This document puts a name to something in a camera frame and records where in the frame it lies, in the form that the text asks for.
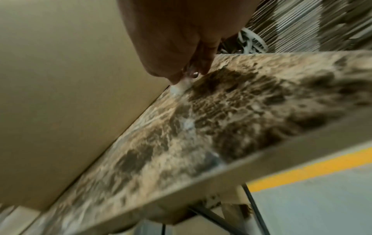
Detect person's right hand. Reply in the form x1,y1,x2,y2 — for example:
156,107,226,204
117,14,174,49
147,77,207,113
116,0,261,84

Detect small white object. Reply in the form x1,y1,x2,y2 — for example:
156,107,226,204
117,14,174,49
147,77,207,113
170,77,195,96

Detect white plastic fan wheel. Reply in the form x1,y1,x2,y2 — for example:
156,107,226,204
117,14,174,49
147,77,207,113
236,27,270,55

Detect large brown cardboard sheet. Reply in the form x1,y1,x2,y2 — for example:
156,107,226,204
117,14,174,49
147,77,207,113
0,0,171,211

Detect stack of flat cardboard sheets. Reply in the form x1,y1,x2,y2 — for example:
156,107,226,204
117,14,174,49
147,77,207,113
245,0,372,55

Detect black metal bar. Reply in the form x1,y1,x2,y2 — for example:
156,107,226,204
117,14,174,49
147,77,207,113
188,205,249,235

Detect beige cardboard board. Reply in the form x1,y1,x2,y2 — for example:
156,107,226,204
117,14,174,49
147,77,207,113
0,203,42,235

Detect beige table leg frame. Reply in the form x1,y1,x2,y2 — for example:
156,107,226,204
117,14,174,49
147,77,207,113
157,184,254,230

